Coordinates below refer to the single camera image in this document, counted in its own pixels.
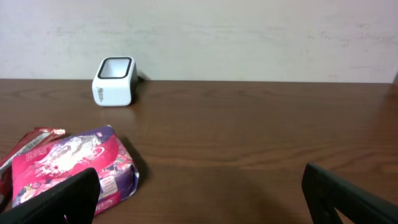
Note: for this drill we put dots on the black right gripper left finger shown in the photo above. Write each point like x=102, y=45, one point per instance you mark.
x=72, y=201

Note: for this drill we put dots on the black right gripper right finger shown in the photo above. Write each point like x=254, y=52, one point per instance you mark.
x=326, y=194

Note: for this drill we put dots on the pink purple pad package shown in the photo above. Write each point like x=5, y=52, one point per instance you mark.
x=45, y=166

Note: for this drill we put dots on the orange red snack bar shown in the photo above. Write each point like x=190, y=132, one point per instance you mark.
x=37, y=137

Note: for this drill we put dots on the white barcode scanner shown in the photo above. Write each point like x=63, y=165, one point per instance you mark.
x=115, y=82

